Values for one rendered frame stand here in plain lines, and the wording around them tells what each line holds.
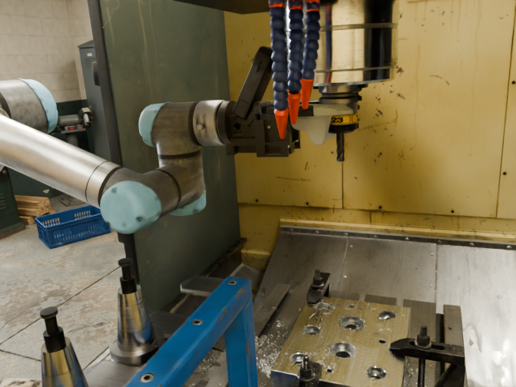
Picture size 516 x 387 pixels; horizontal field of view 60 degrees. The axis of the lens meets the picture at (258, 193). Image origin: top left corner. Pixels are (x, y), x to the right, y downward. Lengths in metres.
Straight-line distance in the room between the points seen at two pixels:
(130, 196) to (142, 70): 0.74
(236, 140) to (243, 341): 0.31
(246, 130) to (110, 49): 0.61
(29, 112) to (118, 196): 0.37
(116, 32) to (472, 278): 1.35
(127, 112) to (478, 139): 1.15
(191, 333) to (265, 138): 0.31
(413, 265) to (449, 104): 0.58
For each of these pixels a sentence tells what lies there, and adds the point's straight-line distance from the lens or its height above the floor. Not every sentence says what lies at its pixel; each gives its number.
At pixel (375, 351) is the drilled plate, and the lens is 0.94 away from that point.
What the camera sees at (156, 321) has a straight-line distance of 0.62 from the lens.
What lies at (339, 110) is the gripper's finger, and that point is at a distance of 0.65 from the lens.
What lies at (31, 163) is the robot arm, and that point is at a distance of 0.78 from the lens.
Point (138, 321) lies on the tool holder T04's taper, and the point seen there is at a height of 1.26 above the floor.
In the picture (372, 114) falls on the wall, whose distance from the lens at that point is 1.71.
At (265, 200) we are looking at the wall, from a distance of 1.88.
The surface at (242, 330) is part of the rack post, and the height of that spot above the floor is 1.16.
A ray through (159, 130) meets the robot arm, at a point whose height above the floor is 1.43.
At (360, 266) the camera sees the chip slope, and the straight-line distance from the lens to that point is 1.72.
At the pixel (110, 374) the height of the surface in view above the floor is 1.22.
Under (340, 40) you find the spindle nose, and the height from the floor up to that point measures 1.55.
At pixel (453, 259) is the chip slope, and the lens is 1.76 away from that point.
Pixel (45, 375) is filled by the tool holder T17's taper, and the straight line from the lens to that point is 0.48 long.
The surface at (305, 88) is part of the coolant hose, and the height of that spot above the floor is 1.50.
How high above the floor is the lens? 1.53
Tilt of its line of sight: 16 degrees down
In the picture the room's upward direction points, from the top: 3 degrees counter-clockwise
